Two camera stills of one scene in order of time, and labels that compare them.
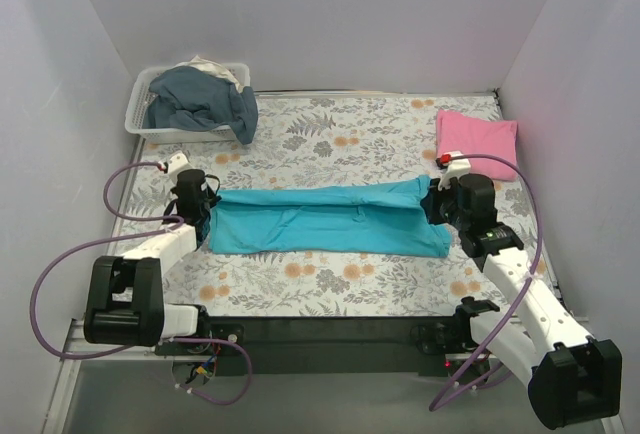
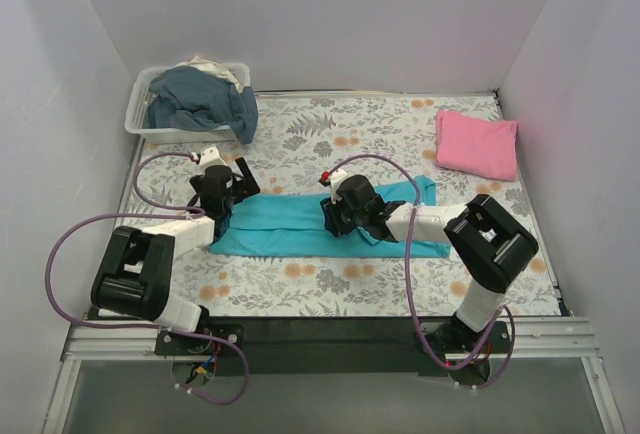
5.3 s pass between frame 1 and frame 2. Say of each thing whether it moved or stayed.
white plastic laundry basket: stayed
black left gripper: moved
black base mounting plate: stayed
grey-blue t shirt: stayed
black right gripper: moved
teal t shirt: stayed
